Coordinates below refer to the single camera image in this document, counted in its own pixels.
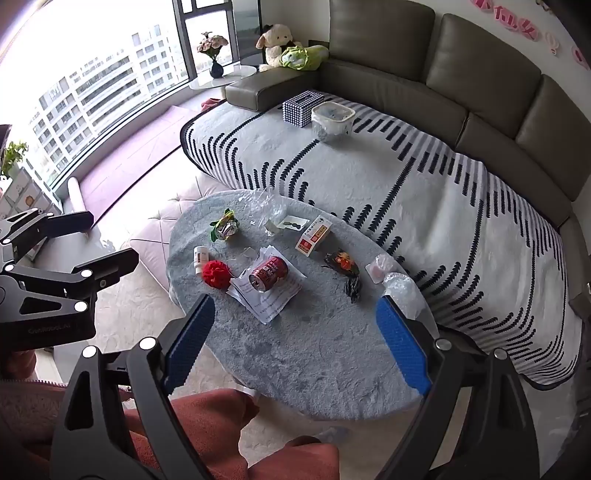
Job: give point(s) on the clear plastic container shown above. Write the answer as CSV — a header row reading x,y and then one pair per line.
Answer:
x,y
332,122

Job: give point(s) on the red drink can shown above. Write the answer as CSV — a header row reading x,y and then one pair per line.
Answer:
x,y
270,272

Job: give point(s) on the white pill bottle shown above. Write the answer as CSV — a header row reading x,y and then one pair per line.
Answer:
x,y
201,261

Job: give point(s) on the clear plastic bag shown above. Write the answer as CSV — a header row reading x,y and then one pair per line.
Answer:
x,y
265,207
401,288

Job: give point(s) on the large window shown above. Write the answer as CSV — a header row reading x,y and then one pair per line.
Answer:
x,y
92,69

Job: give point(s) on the pink packet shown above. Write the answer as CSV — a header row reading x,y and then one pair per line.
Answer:
x,y
381,270

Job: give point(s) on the pink wall letter decorations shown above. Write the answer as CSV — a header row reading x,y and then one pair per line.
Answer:
x,y
508,21

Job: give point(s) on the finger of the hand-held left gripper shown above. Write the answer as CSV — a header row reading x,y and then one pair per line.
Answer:
x,y
69,221
111,267

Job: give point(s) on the red pompom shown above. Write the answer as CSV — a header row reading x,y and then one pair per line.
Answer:
x,y
217,274

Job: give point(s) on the white sock foot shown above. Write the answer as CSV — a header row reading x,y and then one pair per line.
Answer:
x,y
295,459

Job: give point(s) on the round white side table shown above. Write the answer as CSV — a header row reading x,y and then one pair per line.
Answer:
x,y
231,76

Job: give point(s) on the checkered tissue box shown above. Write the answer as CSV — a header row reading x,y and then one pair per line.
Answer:
x,y
300,108

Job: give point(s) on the white storage drawers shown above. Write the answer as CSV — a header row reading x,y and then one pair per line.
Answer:
x,y
27,194

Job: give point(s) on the white teddy bear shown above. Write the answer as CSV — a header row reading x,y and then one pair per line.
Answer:
x,y
277,41

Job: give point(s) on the green plush cabbage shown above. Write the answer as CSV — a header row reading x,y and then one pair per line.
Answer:
x,y
300,57

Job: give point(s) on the green potted plant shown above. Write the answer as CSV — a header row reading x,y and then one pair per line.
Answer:
x,y
14,154

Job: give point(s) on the small pink object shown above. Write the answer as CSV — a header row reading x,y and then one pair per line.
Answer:
x,y
212,104

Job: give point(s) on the rolled pale mat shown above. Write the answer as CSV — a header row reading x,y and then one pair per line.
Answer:
x,y
77,196

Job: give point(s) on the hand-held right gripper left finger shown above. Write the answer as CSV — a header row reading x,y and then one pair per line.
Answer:
x,y
191,337

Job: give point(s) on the green yellow wrapper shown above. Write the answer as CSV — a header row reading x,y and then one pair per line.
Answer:
x,y
226,226

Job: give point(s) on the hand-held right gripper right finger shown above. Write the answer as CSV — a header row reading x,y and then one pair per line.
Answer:
x,y
401,341

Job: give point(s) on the printed paper sheets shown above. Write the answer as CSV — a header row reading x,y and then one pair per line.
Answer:
x,y
272,304

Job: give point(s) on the flower bouquet in dark vase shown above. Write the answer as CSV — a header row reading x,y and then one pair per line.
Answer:
x,y
212,44

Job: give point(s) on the person's left forearm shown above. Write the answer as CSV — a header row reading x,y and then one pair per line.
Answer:
x,y
27,415

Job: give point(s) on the dark colourful wrapper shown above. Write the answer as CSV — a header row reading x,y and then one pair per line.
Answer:
x,y
341,265

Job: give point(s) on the pink tufted ottoman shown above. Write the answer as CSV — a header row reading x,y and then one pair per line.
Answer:
x,y
152,240

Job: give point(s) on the white card with green print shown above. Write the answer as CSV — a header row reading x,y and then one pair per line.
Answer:
x,y
293,224

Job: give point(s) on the grey fluffy table cover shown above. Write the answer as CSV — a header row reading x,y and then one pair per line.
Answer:
x,y
300,355

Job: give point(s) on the person's left leg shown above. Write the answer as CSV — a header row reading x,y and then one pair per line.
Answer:
x,y
207,415

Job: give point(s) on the purple window seat cushion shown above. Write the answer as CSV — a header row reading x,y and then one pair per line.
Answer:
x,y
134,152

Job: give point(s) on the red and white box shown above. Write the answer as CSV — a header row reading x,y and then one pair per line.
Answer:
x,y
311,237

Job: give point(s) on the grey leather sofa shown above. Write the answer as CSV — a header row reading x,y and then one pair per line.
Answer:
x,y
485,60

